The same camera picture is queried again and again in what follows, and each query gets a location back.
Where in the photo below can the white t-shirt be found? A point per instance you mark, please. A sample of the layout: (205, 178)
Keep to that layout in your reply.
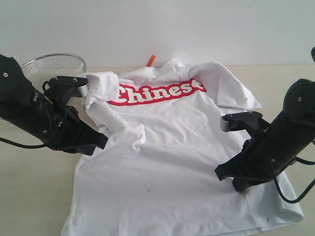
(156, 174)

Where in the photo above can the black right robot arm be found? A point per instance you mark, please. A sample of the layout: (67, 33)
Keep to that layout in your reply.
(296, 121)

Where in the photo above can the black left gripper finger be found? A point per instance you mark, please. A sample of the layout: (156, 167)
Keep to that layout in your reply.
(94, 139)

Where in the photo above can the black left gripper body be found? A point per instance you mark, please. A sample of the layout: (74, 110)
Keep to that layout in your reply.
(58, 126)

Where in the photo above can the metal wire mesh basket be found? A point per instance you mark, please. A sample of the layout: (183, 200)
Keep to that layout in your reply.
(51, 65)

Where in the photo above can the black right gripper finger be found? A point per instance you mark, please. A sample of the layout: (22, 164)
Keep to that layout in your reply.
(232, 168)
(240, 184)

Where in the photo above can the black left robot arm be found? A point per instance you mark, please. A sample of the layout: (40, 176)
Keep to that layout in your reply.
(16, 92)

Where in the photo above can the orange shirt tag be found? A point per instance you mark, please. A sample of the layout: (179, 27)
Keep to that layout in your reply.
(151, 61)

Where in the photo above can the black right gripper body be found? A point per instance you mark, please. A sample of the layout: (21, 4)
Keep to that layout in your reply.
(266, 156)

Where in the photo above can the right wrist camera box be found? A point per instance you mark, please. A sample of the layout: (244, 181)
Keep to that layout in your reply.
(252, 122)

